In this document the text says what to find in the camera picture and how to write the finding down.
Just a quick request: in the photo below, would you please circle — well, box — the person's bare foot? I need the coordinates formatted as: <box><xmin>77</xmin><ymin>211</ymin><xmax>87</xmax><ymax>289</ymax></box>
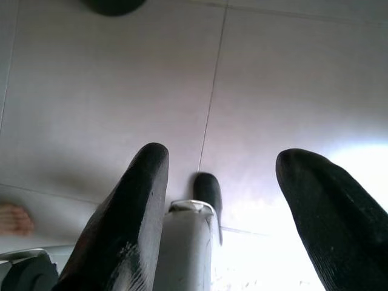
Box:
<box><xmin>0</xmin><ymin>202</ymin><xmax>35</xmax><ymax>237</ymax></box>

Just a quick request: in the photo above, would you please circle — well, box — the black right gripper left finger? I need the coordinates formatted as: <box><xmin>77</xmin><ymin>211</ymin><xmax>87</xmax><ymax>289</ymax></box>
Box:
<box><xmin>53</xmin><ymin>142</ymin><xmax>170</xmax><ymax>291</ymax></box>

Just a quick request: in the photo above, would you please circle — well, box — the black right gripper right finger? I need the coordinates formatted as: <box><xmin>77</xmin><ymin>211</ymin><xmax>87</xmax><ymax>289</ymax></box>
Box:
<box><xmin>275</xmin><ymin>148</ymin><xmax>388</xmax><ymax>291</ymax></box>

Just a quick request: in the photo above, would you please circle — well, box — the dark rounded object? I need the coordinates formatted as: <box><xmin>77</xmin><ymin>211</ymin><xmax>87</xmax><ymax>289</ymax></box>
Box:
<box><xmin>79</xmin><ymin>0</ymin><xmax>146</xmax><ymax>18</ymax></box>

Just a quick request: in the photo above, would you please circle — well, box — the grey robot right leg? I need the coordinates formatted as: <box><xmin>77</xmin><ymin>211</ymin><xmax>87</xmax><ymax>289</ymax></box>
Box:
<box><xmin>157</xmin><ymin>172</ymin><xmax>224</xmax><ymax>291</ymax></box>

